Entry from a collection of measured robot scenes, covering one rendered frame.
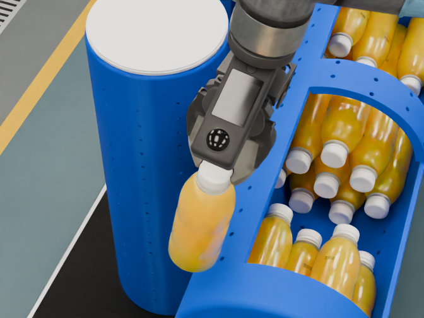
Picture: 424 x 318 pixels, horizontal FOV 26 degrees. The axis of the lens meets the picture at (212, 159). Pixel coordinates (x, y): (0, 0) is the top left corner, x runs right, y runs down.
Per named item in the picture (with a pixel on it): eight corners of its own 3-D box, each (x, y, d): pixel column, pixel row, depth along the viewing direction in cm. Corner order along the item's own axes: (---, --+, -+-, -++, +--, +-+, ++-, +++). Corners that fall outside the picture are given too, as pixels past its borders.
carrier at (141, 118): (243, 291, 243) (197, 212, 259) (255, 49, 175) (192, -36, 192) (144, 333, 235) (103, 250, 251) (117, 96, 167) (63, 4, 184)
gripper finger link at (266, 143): (272, 165, 103) (279, 106, 96) (267, 174, 102) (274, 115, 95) (234, 151, 104) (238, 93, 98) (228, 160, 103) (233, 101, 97)
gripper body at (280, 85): (286, 102, 104) (315, 23, 95) (256, 150, 98) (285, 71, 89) (226, 74, 105) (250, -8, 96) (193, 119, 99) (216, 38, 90)
